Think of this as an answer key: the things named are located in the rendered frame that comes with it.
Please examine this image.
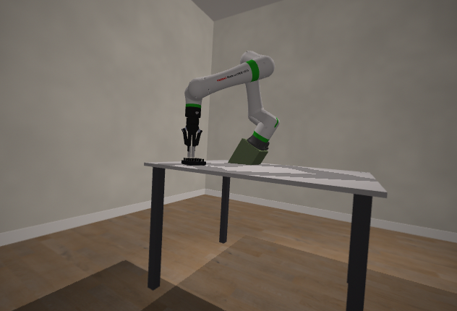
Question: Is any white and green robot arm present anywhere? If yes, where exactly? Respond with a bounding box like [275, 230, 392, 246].
[184, 51, 280, 150]

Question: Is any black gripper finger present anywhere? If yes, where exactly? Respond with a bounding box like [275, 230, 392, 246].
[191, 128, 202, 158]
[181, 127, 193, 158]

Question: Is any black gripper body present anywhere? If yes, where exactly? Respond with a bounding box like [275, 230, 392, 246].
[186, 117, 199, 134]

